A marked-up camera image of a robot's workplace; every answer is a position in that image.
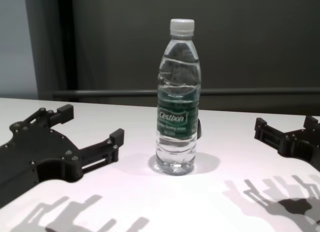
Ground thin grey horizontal rail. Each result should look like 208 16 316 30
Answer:
52 87 320 98

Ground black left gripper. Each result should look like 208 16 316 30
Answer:
0 104 125 208

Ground dark vertical frame post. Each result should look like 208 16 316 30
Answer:
56 0 81 103

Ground clear water bottle green label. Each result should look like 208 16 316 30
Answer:
154 17 202 176

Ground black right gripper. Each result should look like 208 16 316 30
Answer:
254 115 320 172

